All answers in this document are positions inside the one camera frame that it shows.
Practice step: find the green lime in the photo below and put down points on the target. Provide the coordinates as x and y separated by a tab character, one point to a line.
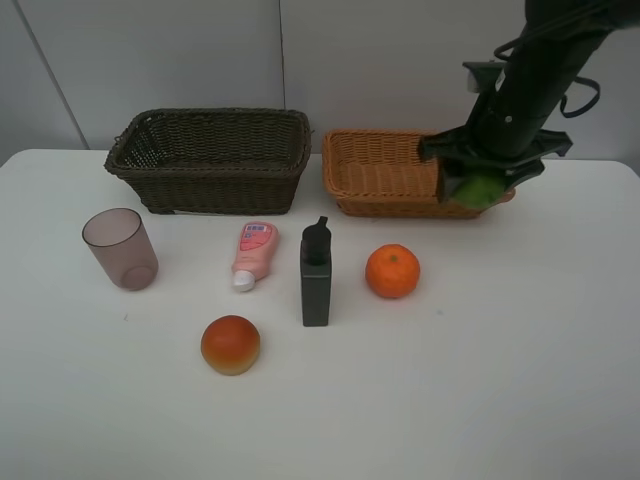
479	191

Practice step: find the orange tangerine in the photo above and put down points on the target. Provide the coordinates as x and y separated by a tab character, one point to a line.
392	271

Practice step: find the orange wicker basket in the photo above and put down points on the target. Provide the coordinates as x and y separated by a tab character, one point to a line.
378	173

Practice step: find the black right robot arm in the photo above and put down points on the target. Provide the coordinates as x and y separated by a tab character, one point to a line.
543	65

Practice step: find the brown round bread bun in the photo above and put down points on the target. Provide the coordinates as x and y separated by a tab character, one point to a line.
230	345

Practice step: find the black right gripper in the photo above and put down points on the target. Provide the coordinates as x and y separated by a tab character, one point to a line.
507	145

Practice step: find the dark green pump bottle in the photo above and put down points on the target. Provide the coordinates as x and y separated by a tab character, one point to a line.
316	273

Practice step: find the dark brown wicker basket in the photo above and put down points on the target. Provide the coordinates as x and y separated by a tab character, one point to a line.
221	161

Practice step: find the pink lotion bottle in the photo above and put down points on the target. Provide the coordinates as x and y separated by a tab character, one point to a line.
256	247

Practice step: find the translucent pink plastic cup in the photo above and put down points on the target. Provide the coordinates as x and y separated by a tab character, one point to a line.
118	240

